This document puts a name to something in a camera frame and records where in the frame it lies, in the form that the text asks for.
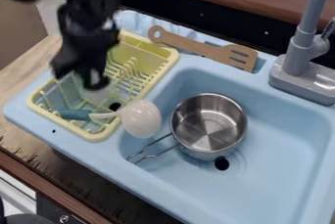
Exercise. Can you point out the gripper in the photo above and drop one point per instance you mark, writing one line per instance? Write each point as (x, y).
(85, 47)

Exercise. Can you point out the silver pot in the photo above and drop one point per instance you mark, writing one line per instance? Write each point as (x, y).
(209, 126)

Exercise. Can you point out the yellow dish rack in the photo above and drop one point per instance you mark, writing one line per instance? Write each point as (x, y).
(146, 58)

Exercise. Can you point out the wooden spatula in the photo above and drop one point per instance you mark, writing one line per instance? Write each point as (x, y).
(205, 49)

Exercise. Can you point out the blue toy sink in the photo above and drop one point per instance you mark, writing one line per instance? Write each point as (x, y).
(279, 156)

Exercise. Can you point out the grey tap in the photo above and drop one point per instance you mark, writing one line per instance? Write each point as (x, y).
(305, 58)

